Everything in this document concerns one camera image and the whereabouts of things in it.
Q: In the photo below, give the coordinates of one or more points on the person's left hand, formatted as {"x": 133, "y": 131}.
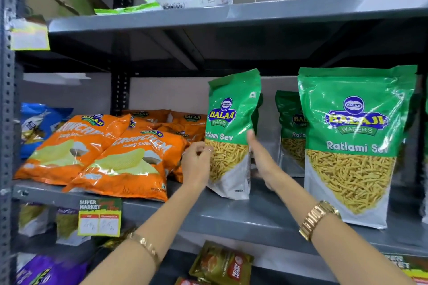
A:
{"x": 195, "y": 168}

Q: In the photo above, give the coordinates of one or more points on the pile of orange chip bags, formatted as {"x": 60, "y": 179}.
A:
{"x": 140, "y": 181}

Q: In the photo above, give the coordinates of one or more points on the clear pouch of olive snack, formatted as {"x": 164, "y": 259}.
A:
{"x": 33, "y": 219}
{"x": 70, "y": 228}

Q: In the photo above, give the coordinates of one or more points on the purple snack bag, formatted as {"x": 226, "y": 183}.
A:
{"x": 50, "y": 271}

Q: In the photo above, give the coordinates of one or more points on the sev packets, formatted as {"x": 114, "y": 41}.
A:
{"x": 289, "y": 107}

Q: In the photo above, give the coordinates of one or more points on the person's right forearm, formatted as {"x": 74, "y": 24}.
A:
{"x": 351, "y": 254}

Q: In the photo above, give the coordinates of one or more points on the blue chip bag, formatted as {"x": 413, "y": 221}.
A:
{"x": 36, "y": 121}

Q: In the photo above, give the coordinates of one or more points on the gold wristwatch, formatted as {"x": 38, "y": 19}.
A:
{"x": 317, "y": 219}

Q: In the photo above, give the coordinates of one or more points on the person's right hand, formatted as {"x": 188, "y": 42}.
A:
{"x": 265, "y": 168}

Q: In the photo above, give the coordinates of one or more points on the grey metal shelf board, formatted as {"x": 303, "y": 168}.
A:
{"x": 267, "y": 11}

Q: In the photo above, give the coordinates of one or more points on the gold foil packet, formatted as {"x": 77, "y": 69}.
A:
{"x": 115, "y": 239}

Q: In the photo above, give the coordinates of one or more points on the dark perforated metal post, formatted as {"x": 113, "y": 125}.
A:
{"x": 120, "y": 94}

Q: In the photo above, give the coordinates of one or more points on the person's left forearm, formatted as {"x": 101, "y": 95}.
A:
{"x": 160, "y": 228}

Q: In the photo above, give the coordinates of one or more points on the grey metal shelf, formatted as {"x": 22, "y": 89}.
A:
{"x": 234, "y": 214}

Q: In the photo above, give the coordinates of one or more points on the grey perforated metal post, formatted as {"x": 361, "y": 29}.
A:
{"x": 6, "y": 127}

